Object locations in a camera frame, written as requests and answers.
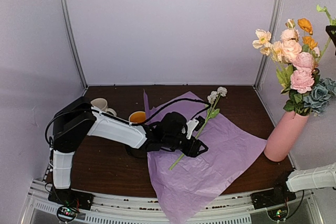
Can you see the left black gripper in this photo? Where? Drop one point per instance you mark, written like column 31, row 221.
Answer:
column 192, row 150

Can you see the yellow flower stem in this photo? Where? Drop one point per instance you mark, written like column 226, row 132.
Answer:
column 331, row 22

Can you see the orange flower stem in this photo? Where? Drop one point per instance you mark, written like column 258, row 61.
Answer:
column 307, row 39

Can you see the peach pink rose stem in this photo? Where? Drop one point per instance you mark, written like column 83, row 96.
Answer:
column 290, row 41

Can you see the purple tissue paper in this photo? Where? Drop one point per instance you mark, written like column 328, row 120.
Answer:
column 194, row 182

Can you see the white flower stem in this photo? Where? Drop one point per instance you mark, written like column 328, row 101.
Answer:
column 210, row 106

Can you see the pink carnation flower stem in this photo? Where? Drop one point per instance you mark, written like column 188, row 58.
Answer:
column 305, row 76

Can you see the peach poppy flower stem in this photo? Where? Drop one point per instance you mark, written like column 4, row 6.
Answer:
column 266, row 48

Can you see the blue hydrangea flower stem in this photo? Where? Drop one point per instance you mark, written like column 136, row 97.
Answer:
column 320, row 96

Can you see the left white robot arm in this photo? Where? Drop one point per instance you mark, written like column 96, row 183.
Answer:
column 80, row 119

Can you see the pink cylindrical vase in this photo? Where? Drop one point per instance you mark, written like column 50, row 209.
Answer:
column 284, row 136

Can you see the white mug yellow inside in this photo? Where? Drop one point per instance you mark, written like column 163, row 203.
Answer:
column 137, row 117

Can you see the white mug floral print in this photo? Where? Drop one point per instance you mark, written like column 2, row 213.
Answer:
column 102, row 104

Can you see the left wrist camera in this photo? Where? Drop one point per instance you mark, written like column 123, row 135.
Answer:
column 194, row 125

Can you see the front aluminium rail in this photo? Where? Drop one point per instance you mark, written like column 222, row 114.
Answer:
column 234, row 208

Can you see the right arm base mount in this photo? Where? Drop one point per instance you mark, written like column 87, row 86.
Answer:
column 275, row 203

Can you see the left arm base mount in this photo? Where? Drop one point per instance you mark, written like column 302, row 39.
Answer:
column 71, row 206

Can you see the left aluminium frame post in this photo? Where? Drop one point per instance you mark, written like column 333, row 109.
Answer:
column 72, row 43

